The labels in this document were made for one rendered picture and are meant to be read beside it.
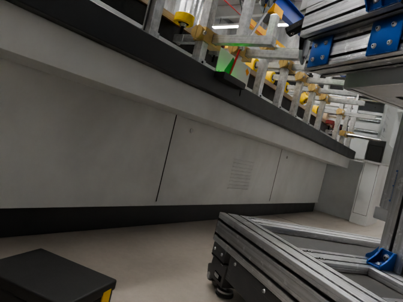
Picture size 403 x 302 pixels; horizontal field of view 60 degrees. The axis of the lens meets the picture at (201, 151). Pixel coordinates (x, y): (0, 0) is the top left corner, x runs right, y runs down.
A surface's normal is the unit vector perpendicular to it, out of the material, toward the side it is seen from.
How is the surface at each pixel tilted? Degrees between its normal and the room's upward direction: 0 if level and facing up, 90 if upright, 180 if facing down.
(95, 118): 90
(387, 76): 90
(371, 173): 90
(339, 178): 90
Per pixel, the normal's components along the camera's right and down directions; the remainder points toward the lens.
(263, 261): -0.91, -0.21
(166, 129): 0.79, 0.20
